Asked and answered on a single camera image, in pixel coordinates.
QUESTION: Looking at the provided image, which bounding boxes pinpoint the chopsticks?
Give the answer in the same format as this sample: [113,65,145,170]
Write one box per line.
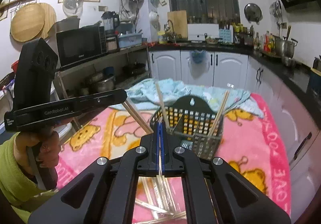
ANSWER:
[122,98,153,134]
[154,81,169,177]
[208,90,230,136]
[132,176,187,223]

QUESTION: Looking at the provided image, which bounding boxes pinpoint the green left sleeve forearm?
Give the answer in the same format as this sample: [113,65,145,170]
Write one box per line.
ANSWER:
[1,133,55,223]

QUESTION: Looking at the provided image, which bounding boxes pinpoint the person's left hand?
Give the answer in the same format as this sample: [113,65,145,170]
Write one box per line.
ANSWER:
[14,131,61,178]

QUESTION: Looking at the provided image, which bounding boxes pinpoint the dark green utensil basket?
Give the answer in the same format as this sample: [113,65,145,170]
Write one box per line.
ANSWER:
[165,95,224,161]

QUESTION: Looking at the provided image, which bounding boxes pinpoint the light blue towel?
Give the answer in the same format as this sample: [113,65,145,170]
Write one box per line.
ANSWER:
[126,78,263,118]

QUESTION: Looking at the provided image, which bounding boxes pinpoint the wrapped chopsticks on blanket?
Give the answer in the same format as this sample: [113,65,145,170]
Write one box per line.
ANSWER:
[132,176,187,223]

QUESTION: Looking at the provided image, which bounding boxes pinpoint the black microwave oven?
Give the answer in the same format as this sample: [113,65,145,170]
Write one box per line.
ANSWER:
[56,25,106,67]

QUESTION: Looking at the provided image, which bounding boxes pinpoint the pink cartoon blanket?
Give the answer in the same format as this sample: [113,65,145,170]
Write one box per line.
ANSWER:
[53,93,292,224]

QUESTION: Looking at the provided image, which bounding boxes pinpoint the round bamboo tray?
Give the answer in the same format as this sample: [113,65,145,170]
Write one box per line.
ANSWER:
[10,3,45,42]

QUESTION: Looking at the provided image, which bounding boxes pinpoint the white cabinet doors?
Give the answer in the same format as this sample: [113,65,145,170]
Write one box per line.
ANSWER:
[149,49,248,89]

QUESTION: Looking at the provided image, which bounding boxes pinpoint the black blender jug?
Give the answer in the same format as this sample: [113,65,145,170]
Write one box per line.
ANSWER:
[101,11,120,35]

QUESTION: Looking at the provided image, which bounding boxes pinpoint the wooden cutting board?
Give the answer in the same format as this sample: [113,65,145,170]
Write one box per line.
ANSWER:
[167,10,188,39]

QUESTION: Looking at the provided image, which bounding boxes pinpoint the steel stock pot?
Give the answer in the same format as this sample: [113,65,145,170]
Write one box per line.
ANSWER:
[274,37,298,58]

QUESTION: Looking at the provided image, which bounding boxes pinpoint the hanging steel pan lid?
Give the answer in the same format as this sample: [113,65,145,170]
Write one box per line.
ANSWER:
[244,3,263,24]

